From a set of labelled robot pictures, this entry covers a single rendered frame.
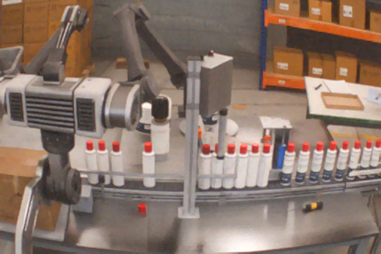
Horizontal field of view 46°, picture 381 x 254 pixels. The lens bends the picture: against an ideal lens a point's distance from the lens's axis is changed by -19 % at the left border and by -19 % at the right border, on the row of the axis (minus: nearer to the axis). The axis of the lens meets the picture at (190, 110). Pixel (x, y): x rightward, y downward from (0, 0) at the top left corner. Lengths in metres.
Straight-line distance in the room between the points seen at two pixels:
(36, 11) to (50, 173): 3.98
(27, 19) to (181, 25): 2.25
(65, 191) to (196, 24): 5.12
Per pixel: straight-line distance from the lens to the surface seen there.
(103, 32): 7.02
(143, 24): 2.07
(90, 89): 1.60
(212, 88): 1.98
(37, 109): 1.69
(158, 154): 2.55
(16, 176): 1.97
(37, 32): 5.70
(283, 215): 2.27
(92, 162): 2.30
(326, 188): 2.44
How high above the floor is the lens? 2.09
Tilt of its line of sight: 23 degrees down
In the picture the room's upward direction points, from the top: 2 degrees clockwise
